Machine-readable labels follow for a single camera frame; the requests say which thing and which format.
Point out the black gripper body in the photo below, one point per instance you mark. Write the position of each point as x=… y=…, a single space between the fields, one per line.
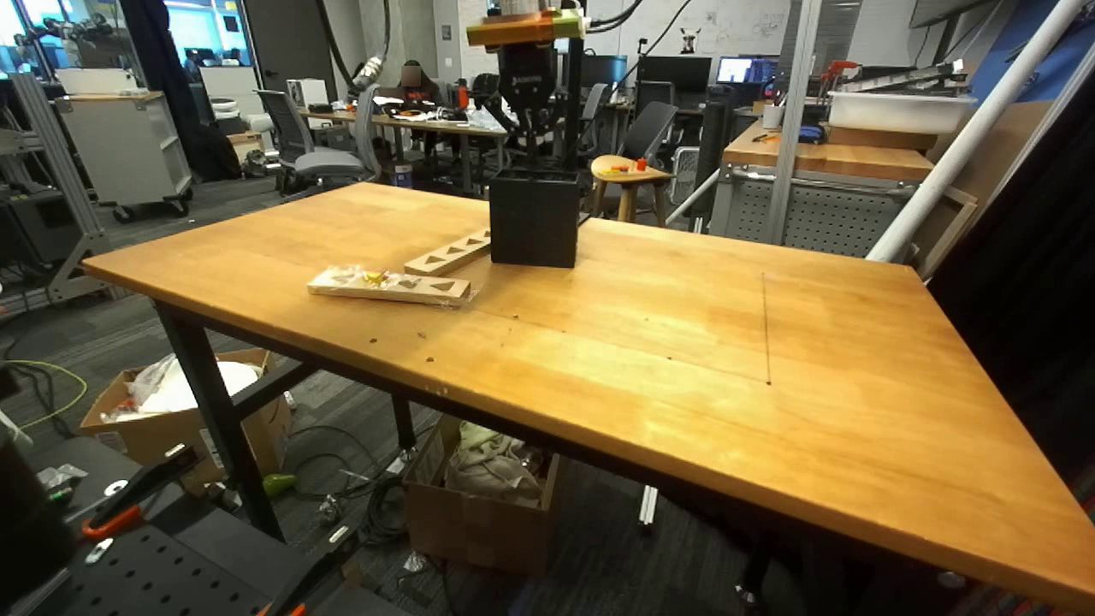
x=527 y=73

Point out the black box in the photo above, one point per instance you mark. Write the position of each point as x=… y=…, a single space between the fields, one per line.
x=535 y=218

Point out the cardboard box with crumpled paper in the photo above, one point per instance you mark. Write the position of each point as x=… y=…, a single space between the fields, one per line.
x=480 y=519

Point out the cardboard box with white plastic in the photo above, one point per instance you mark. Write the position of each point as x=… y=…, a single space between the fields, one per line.
x=171 y=431

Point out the black stand pole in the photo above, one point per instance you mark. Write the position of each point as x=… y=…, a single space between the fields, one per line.
x=577 y=114

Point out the cluttered office desk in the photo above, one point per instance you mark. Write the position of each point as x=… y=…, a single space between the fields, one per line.
x=457 y=126

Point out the orange toy pieces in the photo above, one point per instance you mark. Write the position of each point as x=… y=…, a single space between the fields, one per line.
x=620 y=169

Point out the round wooden stool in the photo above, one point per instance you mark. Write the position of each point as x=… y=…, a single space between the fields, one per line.
x=626 y=171

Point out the black office chair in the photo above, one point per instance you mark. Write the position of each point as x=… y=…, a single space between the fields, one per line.
x=651 y=126

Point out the seated person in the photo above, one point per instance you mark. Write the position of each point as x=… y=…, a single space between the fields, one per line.
x=415 y=82

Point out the plain wooden puzzle board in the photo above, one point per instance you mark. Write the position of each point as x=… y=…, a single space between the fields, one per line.
x=448 y=255

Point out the white slanted bar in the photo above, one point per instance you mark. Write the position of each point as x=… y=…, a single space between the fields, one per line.
x=689 y=197

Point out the lit computer screen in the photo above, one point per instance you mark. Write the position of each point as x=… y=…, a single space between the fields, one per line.
x=739 y=68

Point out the wooden puzzle board coloured pieces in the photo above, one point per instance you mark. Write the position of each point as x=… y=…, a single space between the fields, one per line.
x=390 y=286

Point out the grey aluminium pole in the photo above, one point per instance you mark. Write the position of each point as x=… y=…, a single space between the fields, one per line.
x=792 y=114

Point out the wooden top workbench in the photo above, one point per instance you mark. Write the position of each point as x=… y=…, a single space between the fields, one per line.
x=833 y=155

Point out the white plastic bin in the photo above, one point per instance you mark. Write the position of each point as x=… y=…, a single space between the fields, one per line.
x=900 y=109

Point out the black column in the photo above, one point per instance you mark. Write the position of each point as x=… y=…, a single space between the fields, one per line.
x=159 y=81

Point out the white wheeled cart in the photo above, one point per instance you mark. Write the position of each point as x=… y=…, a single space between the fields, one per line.
x=123 y=140

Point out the white slanted pole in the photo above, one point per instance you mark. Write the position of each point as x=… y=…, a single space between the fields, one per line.
x=978 y=123

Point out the black curtain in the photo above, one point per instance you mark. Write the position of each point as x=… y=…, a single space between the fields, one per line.
x=1013 y=286

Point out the black perforated board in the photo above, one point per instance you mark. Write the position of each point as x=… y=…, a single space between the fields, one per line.
x=159 y=568

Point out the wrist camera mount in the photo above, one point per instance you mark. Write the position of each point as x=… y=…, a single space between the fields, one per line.
x=526 y=24

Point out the grey metal shelf frame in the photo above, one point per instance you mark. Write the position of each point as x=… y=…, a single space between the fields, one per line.
x=53 y=194

